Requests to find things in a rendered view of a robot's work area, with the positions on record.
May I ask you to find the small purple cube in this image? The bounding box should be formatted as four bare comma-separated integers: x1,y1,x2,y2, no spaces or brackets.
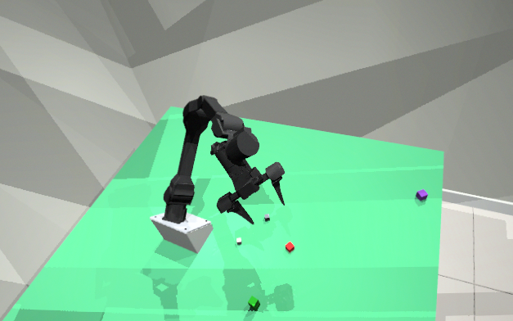
416,189,428,201

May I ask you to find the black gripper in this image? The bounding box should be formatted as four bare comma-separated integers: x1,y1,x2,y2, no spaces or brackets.
216,159,285,225

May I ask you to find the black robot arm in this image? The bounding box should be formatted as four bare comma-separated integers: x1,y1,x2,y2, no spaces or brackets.
162,95,263,224

